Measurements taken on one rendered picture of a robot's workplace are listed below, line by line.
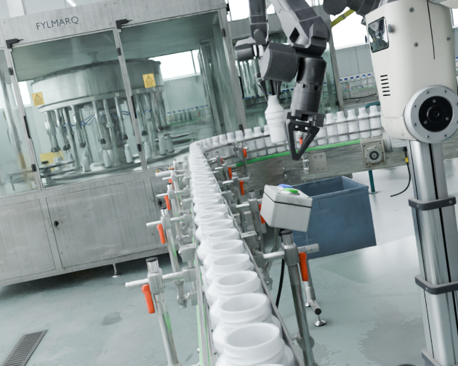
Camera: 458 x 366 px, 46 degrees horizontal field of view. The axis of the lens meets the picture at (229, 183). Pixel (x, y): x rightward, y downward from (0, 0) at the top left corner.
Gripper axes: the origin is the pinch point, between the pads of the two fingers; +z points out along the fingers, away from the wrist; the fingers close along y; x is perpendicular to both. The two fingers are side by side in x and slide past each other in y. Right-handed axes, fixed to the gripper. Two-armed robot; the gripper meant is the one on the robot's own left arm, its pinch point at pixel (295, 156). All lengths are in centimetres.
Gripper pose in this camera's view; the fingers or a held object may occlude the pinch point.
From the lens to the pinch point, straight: 112.6
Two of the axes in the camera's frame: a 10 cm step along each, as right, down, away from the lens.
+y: 0.8, 1.2, -9.9
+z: -1.7, 9.8, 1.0
